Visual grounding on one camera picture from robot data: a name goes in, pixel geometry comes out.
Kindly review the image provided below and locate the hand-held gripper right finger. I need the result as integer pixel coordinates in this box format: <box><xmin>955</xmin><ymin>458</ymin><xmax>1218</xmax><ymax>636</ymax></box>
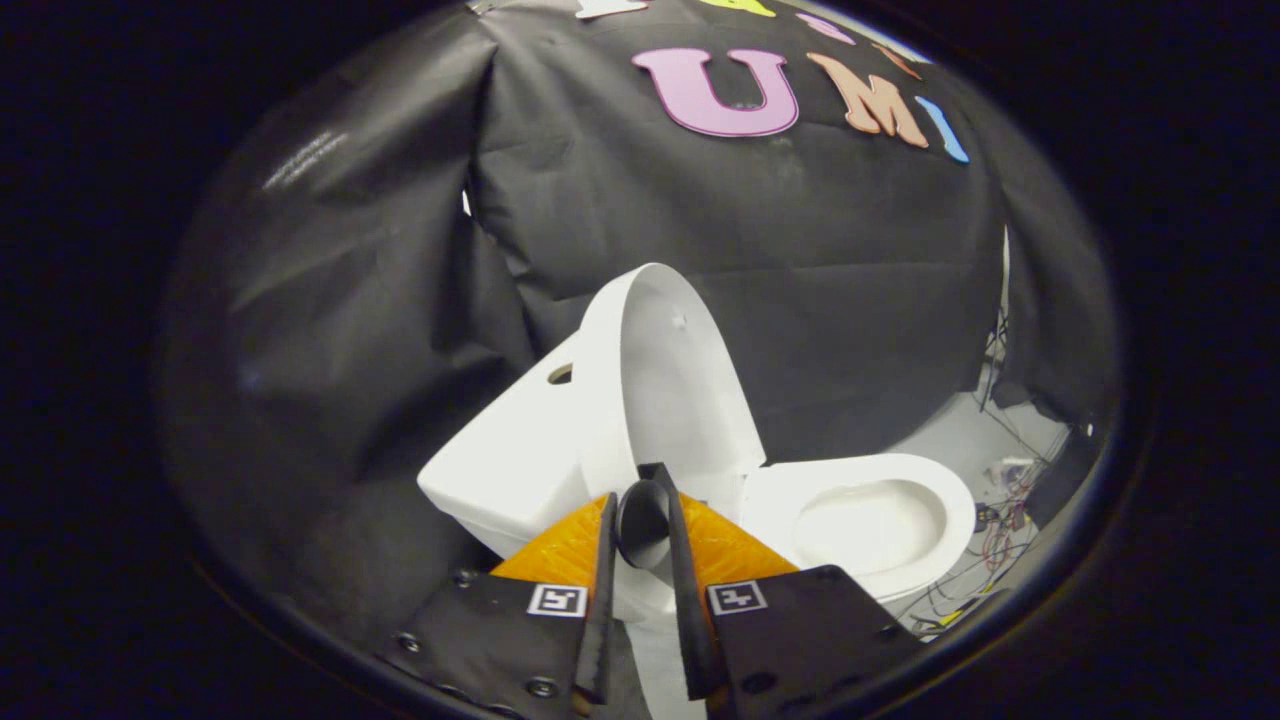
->
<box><xmin>640</xmin><ymin>462</ymin><xmax>921</xmax><ymax>720</ymax></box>

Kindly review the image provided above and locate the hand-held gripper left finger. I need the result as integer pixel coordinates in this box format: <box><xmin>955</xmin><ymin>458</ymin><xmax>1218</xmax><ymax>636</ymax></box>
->
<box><xmin>380</xmin><ymin>492</ymin><xmax>619</xmax><ymax>720</ymax></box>

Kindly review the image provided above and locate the white toilet lid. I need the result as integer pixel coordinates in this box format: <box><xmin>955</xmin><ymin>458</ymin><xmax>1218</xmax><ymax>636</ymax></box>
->
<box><xmin>575</xmin><ymin>263</ymin><xmax>769</xmax><ymax>720</ymax></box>

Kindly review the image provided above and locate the white toilet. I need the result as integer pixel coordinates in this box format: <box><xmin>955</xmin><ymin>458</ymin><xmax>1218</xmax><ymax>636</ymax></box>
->
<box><xmin>417</xmin><ymin>335</ymin><xmax>978</xmax><ymax>623</ymax></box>

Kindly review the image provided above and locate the white toilet seat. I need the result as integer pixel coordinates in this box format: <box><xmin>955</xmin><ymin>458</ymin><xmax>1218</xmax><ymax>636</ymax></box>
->
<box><xmin>738</xmin><ymin>453</ymin><xmax>978</xmax><ymax>603</ymax></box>

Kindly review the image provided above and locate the black backdrop cloth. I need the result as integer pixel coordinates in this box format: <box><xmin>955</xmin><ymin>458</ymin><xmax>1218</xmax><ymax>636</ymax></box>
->
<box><xmin>160</xmin><ymin>0</ymin><xmax>1121</xmax><ymax>666</ymax></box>

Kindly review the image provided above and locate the black box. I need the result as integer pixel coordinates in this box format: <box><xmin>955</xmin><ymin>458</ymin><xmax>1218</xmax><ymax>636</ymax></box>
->
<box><xmin>1025</xmin><ymin>428</ymin><xmax>1103</xmax><ymax>527</ymax></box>

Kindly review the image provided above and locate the tangle of floor cables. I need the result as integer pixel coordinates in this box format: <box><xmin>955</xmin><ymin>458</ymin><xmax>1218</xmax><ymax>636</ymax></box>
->
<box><xmin>900</xmin><ymin>310</ymin><xmax>1073</xmax><ymax>641</ymax></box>

